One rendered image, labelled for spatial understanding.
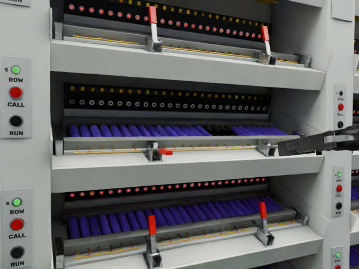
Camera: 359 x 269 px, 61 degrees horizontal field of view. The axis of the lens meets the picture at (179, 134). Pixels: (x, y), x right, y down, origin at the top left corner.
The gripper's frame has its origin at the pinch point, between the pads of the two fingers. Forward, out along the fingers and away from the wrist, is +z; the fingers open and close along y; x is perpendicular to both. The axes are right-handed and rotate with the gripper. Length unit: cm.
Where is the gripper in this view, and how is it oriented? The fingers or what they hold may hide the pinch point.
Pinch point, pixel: (295, 147)
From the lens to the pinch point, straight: 65.0
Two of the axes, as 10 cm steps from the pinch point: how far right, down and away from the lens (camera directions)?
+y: 9.1, -0.1, 4.1
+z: -4.1, 1.4, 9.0
